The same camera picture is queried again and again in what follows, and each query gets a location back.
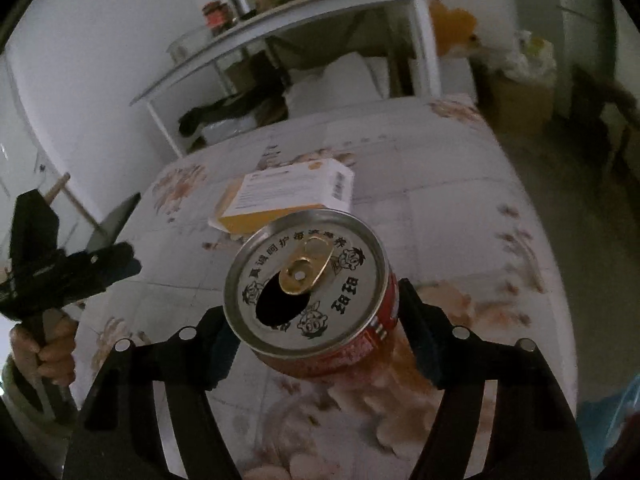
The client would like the left hand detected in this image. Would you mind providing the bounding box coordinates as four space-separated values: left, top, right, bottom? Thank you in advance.
10 316 78 387

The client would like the yellow white medicine box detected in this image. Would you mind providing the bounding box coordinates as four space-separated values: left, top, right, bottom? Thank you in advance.
208 158 355 235

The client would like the blue plastic basin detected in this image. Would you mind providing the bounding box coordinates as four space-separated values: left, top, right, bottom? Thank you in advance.
577 375 639 479

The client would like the floral tablecloth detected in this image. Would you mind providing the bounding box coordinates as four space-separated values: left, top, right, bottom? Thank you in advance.
73 96 577 479

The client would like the black cloth under shelf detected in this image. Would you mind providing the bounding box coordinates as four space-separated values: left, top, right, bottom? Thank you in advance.
178 51 291 138

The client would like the white plastic bag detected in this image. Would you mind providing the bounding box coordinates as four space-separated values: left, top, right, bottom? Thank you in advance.
494 30 558 88

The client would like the red lid jar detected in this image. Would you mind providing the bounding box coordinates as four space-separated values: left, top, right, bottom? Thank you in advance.
202 0 233 32

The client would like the orange plastic bag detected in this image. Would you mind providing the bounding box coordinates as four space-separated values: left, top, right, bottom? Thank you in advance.
430 0 480 58

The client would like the grey refrigerator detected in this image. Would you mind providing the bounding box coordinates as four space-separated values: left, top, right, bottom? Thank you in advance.
556 0 616 117

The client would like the white shelf table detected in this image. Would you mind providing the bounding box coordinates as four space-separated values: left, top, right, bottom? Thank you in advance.
130 0 442 158

